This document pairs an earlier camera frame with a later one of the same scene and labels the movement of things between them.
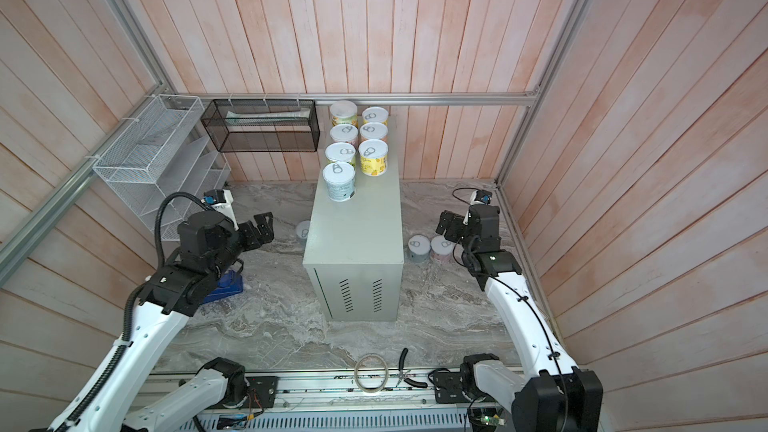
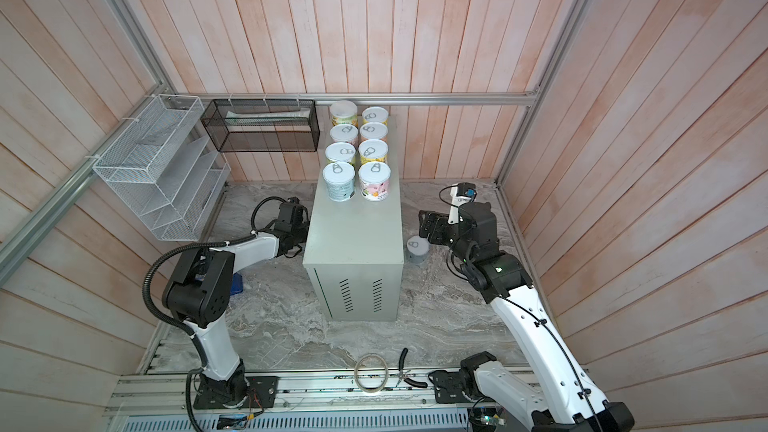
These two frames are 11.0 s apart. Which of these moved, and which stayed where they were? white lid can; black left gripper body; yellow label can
Moved: white lid can; black left gripper body
Stayed: yellow label can
